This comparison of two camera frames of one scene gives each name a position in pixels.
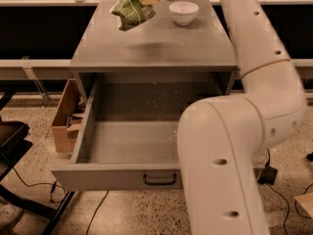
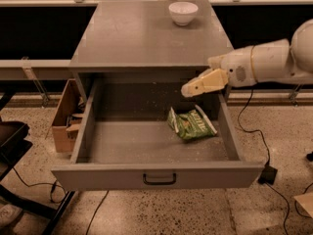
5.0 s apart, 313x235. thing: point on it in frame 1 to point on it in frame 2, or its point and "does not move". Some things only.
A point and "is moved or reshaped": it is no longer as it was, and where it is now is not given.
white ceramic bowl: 183,12 does not move
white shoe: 8,213 does not move
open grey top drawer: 128,138 does not move
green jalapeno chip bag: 130,10 is moved or reshaped
